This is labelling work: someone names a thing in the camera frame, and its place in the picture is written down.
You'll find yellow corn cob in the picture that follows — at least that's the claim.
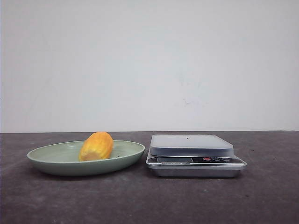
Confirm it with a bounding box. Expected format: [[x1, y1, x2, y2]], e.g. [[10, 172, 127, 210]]
[[78, 132, 114, 161]]

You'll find silver digital kitchen scale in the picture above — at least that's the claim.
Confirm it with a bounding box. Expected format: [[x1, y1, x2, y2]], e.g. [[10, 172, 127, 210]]
[[146, 134, 247, 178]]

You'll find light green plate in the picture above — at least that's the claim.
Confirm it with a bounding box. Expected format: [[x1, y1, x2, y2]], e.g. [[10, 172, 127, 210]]
[[27, 140, 145, 176]]

